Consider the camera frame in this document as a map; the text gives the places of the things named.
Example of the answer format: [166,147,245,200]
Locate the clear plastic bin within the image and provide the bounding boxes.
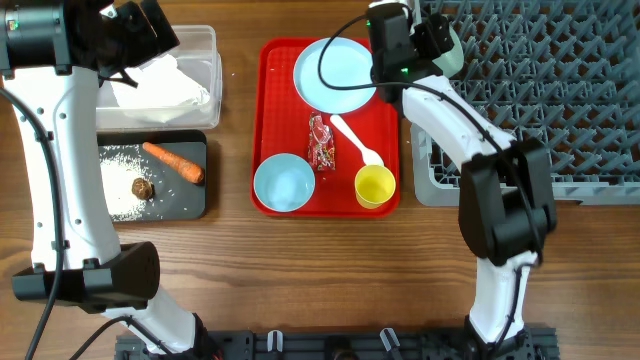
[97,25,223,132]

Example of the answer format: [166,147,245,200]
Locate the yellow plastic cup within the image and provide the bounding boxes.
[354,165,396,209]

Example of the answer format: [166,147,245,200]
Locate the light blue bowl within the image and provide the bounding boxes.
[253,153,316,213]

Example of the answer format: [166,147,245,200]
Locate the red serving tray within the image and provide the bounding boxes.
[252,38,400,218]

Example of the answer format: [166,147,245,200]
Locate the green bowl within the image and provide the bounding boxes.
[433,27,464,78]

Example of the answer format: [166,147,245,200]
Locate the black tray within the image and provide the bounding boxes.
[97,130,208,222]

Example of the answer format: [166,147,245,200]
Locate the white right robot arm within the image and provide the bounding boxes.
[365,1,557,359]

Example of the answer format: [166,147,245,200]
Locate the red snack wrapper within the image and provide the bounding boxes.
[307,113,336,171]

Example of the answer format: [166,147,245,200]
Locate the white plastic spoon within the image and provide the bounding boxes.
[330,114,384,166]

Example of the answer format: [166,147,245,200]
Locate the white napkin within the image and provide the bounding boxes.
[110,55,211,123]

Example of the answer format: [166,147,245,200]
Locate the brown mushroom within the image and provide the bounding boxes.
[131,178,154,201]

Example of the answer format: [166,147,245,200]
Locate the white rice pile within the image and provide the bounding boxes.
[99,145,151,222]

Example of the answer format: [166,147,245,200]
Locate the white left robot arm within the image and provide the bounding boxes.
[1,1,223,359]

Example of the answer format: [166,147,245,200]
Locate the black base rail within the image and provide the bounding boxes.
[114,326,560,360]

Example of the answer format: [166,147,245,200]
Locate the grey dishwasher rack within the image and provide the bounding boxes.
[415,0,639,206]

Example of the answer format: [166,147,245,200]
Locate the light blue plate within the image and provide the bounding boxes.
[293,37,376,115]

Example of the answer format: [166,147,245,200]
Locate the orange carrot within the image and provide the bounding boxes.
[142,142,205,184]

